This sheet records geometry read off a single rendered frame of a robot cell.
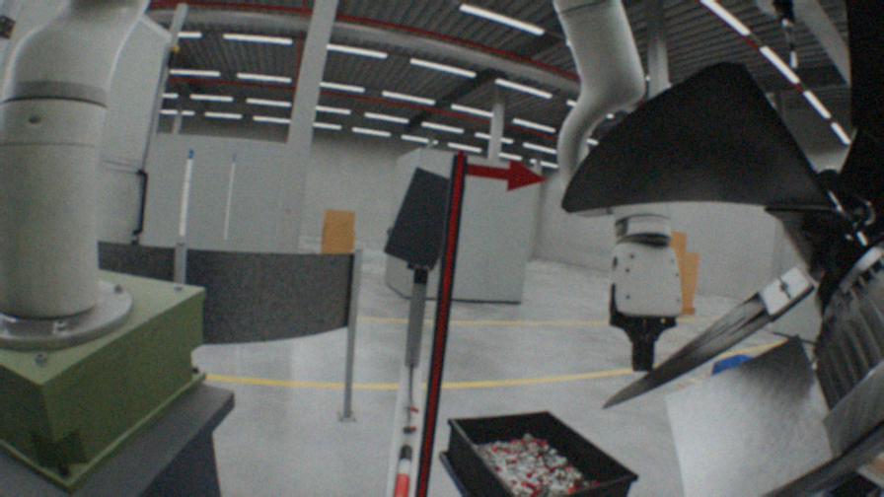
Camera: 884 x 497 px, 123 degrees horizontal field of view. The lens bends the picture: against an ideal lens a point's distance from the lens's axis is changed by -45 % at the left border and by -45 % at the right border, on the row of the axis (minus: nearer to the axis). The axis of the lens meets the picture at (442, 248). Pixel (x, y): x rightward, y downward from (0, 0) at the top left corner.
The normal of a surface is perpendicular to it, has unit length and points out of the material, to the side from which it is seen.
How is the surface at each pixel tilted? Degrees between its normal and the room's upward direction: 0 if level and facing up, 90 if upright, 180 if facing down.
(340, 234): 90
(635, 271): 72
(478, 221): 90
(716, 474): 55
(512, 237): 90
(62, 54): 89
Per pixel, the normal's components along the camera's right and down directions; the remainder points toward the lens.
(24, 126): 0.49, 0.17
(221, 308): 0.67, 0.11
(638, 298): 0.05, -0.25
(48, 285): 0.84, 0.16
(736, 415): -0.58, -0.61
